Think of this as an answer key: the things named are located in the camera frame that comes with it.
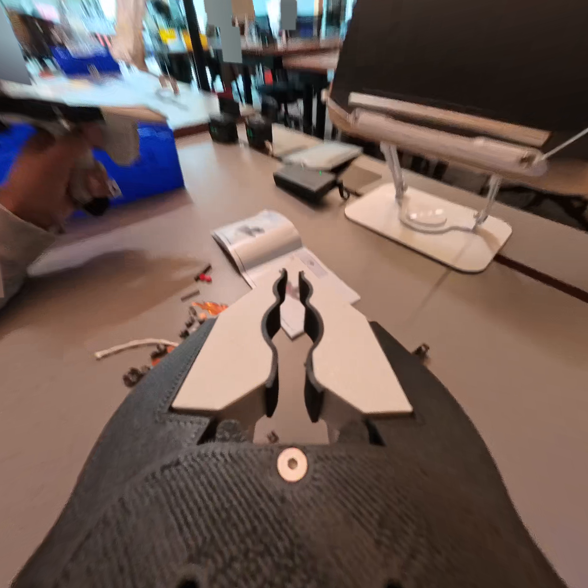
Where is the orange transparent flame piece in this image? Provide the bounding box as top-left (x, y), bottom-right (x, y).
top-left (190, 300), bottom-right (229, 319)

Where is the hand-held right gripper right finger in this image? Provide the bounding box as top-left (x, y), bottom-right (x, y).
top-left (299, 271), bottom-right (414, 444)

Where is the grey flat device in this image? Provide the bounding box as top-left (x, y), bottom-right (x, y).
top-left (282, 141), bottom-right (364, 172)

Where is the lego instruction booklet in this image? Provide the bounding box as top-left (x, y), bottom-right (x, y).
top-left (211, 210), bottom-right (362, 341)

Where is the black power adapter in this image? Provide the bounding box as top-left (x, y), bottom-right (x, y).
top-left (273, 164), bottom-right (339, 203)

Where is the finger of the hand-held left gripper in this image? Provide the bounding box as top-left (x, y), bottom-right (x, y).
top-left (94, 108), bottom-right (169, 167)

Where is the black monitor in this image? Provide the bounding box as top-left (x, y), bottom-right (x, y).
top-left (327, 0), bottom-right (588, 138)

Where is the white laptop stand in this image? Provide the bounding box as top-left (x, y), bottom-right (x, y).
top-left (345, 92), bottom-right (549, 274)

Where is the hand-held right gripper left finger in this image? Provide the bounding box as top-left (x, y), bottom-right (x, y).
top-left (171, 269), bottom-right (288, 444)

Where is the white background table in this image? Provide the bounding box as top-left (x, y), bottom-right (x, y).
top-left (0, 69), bottom-right (219, 130)

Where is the white cord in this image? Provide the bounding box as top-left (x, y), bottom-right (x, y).
top-left (95, 338), bottom-right (179, 360)

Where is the blue plastic bin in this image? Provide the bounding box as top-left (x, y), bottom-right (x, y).
top-left (0, 120), bottom-right (185, 217)

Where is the black battery charger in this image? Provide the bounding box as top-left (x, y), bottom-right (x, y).
top-left (209, 114), bottom-right (240, 144)
top-left (245, 117), bottom-right (274, 150)

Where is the person's left hand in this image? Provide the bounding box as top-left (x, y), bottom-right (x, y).
top-left (0, 126), bottom-right (108, 230)

